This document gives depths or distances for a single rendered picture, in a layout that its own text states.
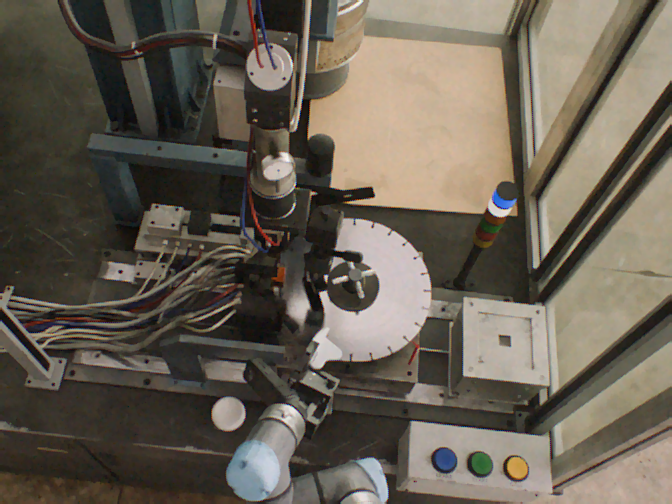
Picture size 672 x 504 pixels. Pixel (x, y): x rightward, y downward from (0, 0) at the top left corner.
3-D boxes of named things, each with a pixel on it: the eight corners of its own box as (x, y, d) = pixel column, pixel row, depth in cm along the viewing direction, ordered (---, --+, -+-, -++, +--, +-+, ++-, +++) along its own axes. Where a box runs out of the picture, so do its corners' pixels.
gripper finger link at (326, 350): (350, 338, 128) (330, 380, 123) (322, 325, 129) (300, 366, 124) (352, 331, 125) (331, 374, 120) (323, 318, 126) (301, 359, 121)
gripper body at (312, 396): (329, 407, 125) (306, 449, 114) (287, 387, 126) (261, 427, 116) (342, 376, 121) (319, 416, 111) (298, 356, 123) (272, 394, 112)
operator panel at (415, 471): (525, 453, 149) (549, 436, 136) (527, 506, 144) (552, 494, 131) (398, 438, 149) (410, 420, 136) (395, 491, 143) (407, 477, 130)
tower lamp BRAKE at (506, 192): (514, 191, 136) (518, 182, 133) (515, 210, 134) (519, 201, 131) (491, 188, 136) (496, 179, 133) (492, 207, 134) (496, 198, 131)
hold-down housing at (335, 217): (337, 258, 132) (346, 202, 114) (330, 280, 130) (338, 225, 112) (310, 251, 132) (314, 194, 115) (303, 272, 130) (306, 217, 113)
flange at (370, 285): (347, 320, 139) (348, 315, 137) (315, 279, 143) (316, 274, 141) (389, 292, 143) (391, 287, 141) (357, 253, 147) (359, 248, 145)
